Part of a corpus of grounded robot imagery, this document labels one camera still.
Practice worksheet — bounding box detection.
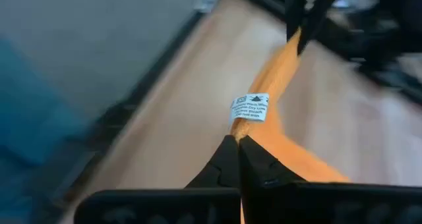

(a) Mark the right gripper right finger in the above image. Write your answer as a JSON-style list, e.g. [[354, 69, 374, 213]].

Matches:
[[239, 134, 422, 224]]

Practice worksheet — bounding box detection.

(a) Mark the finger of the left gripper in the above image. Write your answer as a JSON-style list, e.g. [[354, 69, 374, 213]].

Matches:
[[296, 0, 346, 56], [284, 0, 310, 42]]

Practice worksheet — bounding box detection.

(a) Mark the orange microfiber towel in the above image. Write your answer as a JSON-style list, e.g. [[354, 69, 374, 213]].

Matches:
[[229, 28, 350, 184]]

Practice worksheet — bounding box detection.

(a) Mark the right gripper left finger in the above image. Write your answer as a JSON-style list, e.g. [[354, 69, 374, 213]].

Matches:
[[74, 134, 241, 224]]

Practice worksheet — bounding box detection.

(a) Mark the blurry blue object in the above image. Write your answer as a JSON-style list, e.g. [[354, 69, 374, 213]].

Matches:
[[0, 39, 90, 224]]

